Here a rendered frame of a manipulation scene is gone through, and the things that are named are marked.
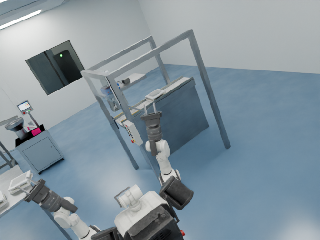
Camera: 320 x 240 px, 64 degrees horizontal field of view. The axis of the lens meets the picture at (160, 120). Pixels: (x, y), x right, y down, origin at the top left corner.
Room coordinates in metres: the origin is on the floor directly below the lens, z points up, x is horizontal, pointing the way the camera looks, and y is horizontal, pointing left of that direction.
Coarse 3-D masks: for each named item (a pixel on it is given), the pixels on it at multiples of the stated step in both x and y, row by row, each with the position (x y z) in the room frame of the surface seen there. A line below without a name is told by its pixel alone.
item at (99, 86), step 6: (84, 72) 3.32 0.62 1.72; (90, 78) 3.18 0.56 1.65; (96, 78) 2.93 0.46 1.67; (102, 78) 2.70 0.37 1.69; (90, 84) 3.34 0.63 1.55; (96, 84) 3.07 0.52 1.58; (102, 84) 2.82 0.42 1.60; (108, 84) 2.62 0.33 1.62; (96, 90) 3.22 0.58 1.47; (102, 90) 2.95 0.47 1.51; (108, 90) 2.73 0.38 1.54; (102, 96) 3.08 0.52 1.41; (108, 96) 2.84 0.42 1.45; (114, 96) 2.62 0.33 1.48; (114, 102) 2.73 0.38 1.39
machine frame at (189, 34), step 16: (192, 32) 3.00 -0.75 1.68; (128, 48) 3.74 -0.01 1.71; (160, 48) 2.82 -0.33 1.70; (192, 48) 3.01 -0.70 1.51; (96, 64) 3.55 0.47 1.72; (128, 64) 2.67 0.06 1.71; (160, 64) 3.88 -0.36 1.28; (112, 80) 2.58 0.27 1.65; (208, 80) 3.00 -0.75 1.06; (96, 96) 3.47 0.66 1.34; (208, 96) 3.02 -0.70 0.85; (128, 112) 2.58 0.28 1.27; (112, 128) 3.49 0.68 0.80; (224, 128) 3.00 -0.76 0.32; (144, 144) 2.58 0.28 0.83; (224, 144) 3.03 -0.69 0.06
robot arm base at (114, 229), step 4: (108, 228) 1.01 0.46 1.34; (112, 228) 0.96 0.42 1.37; (116, 228) 0.96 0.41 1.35; (100, 232) 0.94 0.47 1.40; (104, 232) 0.93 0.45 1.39; (108, 232) 0.94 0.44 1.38; (112, 232) 0.95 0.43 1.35; (116, 232) 0.95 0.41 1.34; (92, 236) 0.93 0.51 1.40; (96, 236) 0.92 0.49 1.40; (100, 236) 0.92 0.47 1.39; (112, 236) 0.94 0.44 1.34; (116, 236) 0.94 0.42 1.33
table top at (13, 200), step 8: (16, 168) 3.40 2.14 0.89; (0, 176) 3.36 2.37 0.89; (8, 176) 3.25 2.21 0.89; (16, 176) 3.13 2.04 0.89; (0, 184) 3.10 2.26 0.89; (8, 184) 3.00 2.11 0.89; (8, 192) 2.78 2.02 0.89; (16, 192) 2.69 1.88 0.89; (8, 200) 2.59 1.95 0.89; (16, 200) 2.51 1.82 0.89; (0, 208) 2.50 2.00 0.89; (8, 208) 2.43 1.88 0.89; (0, 216) 2.37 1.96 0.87
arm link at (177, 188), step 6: (174, 180) 1.08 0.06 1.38; (174, 186) 1.05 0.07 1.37; (180, 186) 1.06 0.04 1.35; (168, 192) 1.06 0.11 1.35; (174, 192) 1.04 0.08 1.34; (180, 192) 1.03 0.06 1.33; (186, 192) 1.03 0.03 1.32; (174, 198) 1.04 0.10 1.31; (180, 198) 1.02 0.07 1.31; (186, 198) 1.01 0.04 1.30
